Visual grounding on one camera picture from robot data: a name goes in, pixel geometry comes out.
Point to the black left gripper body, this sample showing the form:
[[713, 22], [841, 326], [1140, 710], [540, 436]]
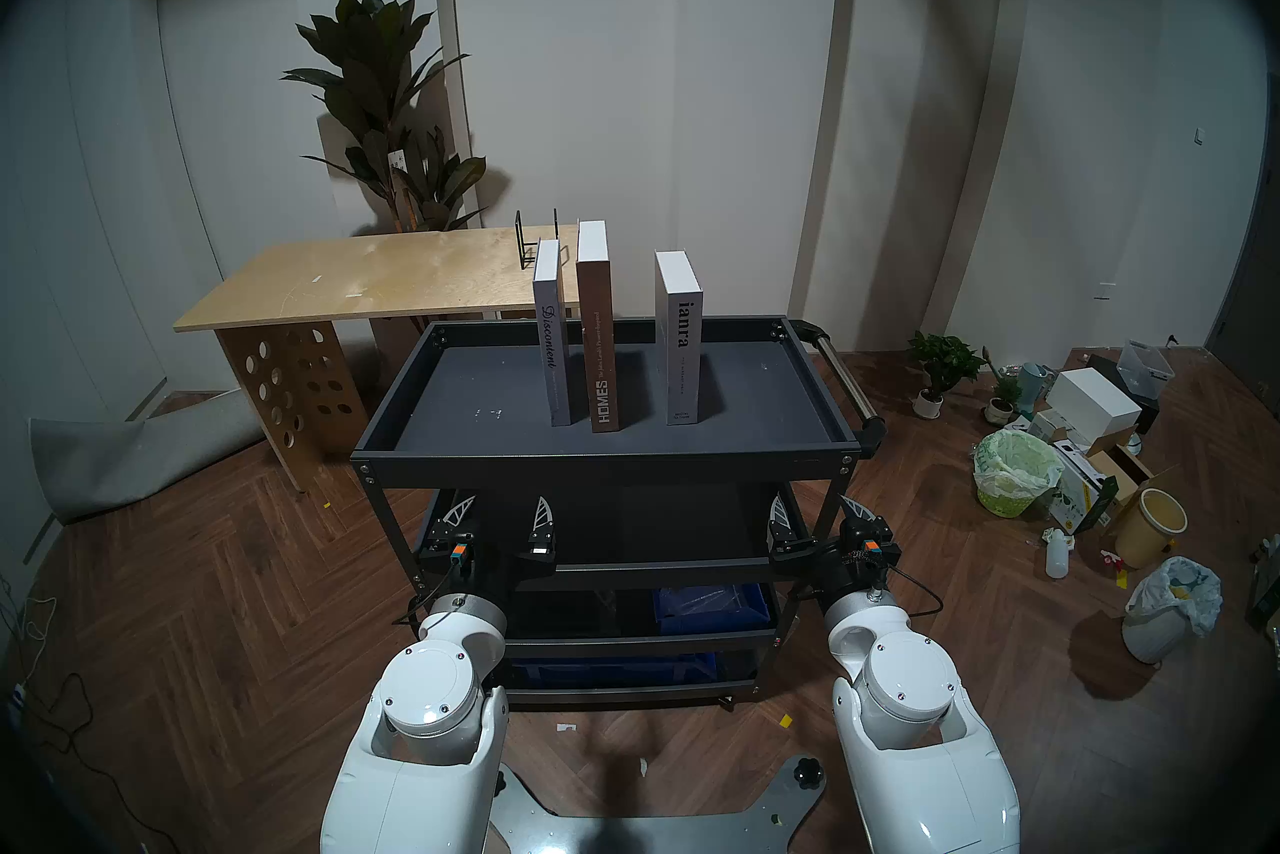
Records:
[[480, 574]]

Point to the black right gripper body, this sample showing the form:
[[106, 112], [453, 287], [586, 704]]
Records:
[[835, 567]]

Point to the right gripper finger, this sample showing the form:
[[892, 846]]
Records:
[[872, 527], [781, 527]]

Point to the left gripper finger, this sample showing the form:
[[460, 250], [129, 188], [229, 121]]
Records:
[[541, 532], [458, 514]]

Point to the tall brown HOMES book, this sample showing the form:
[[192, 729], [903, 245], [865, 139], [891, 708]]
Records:
[[597, 332]]

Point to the white ianra book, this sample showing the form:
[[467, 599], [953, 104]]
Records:
[[680, 332]]

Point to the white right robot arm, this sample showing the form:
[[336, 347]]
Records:
[[905, 682]]

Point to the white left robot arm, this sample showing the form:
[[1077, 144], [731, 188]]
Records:
[[430, 692]]

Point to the small blue plastic bin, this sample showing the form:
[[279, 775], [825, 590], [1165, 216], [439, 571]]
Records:
[[710, 610]]

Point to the black metal utility cart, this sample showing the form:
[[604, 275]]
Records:
[[480, 402]]

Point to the bin with green bag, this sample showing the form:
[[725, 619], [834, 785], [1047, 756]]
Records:
[[1015, 472]]

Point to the wide blue plastic bin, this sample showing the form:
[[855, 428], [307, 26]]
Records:
[[620, 670]]

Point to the bushy green potted plant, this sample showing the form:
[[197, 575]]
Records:
[[945, 357]]

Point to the small white bottle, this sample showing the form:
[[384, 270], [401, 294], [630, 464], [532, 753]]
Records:
[[1057, 559]]

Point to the small sparse potted plant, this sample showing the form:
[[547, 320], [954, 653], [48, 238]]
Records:
[[1003, 392]]

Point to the grey Discontent book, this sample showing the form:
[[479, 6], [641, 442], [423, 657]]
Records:
[[551, 342]]

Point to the green and white carton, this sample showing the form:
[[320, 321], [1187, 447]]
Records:
[[1075, 487]]

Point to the black star knob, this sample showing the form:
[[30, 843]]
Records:
[[808, 773]]

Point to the open brown cardboard box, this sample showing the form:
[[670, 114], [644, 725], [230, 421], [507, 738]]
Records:
[[1120, 467]]

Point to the white cardboard box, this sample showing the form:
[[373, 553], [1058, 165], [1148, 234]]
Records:
[[1095, 402]]

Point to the light plywood table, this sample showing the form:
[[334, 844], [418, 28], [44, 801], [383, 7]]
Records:
[[370, 272]]

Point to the tan paper bucket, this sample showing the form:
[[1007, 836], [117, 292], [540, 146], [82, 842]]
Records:
[[1150, 532]]

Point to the black case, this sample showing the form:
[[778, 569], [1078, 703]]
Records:
[[1150, 410]]

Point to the bin with white bag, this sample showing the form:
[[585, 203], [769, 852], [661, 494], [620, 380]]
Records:
[[1165, 612]]

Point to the clear plastic container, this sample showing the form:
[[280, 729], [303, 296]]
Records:
[[1145, 365]]

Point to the grey rolled floor mat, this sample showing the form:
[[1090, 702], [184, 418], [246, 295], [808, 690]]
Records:
[[120, 457]]

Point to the tall dark-leaved potted plant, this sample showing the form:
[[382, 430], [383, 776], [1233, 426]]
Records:
[[365, 62]]

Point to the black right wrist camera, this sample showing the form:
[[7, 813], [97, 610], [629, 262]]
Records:
[[869, 548]]

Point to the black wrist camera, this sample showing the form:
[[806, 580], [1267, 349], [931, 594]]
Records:
[[459, 551], [869, 548]]

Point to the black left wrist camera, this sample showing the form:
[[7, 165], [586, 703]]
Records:
[[459, 551]]

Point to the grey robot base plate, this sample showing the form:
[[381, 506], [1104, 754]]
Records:
[[650, 832]]

